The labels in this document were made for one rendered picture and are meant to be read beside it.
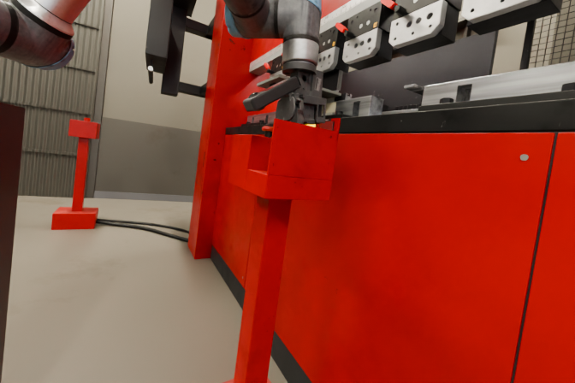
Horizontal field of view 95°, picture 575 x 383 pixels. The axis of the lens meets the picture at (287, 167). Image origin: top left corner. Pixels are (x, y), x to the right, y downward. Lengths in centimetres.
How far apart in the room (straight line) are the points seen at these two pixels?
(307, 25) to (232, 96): 128
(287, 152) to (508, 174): 36
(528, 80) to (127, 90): 341
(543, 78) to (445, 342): 51
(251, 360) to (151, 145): 301
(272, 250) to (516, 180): 46
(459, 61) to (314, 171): 101
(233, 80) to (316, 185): 137
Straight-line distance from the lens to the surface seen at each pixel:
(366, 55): 95
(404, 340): 68
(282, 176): 50
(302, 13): 59
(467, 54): 141
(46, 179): 366
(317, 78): 59
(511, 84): 70
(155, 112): 352
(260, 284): 64
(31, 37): 86
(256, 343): 72
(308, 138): 53
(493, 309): 57
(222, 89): 180
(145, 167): 352
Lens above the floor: 74
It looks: 3 degrees down
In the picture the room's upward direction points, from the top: 8 degrees clockwise
